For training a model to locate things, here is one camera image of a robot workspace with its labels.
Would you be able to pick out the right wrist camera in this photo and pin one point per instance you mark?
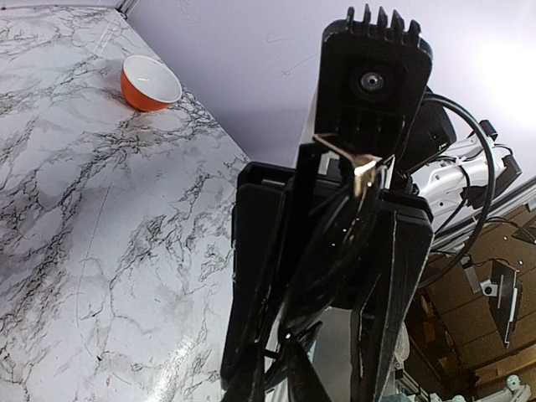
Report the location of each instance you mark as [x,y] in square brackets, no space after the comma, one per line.
[372,76]

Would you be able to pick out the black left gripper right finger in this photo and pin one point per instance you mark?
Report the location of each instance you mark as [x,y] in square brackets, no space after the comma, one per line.
[303,384]

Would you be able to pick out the aluminium frame post right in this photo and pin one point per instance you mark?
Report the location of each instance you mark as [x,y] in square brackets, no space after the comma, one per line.
[124,7]

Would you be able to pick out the orange bowl white inside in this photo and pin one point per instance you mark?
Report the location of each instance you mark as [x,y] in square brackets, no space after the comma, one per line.
[148,85]

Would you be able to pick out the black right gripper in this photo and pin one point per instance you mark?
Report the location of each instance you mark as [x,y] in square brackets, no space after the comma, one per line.
[290,225]

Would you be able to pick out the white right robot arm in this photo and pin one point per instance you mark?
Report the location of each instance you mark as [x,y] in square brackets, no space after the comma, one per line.
[448,151]

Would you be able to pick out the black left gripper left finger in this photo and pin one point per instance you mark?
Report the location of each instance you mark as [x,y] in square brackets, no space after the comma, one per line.
[248,384]

